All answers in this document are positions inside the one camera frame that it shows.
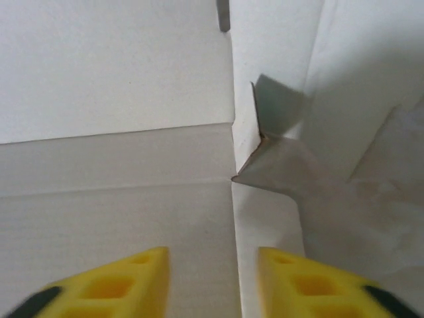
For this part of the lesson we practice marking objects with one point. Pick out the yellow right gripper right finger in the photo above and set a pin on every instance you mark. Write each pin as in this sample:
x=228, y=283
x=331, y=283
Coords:
x=314, y=291

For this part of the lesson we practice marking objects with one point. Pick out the teal and white paper box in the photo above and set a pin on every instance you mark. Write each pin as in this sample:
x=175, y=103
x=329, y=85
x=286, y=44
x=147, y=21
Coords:
x=99, y=83

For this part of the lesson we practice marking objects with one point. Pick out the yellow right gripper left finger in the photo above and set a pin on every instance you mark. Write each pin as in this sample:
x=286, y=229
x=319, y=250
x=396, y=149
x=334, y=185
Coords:
x=109, y=291

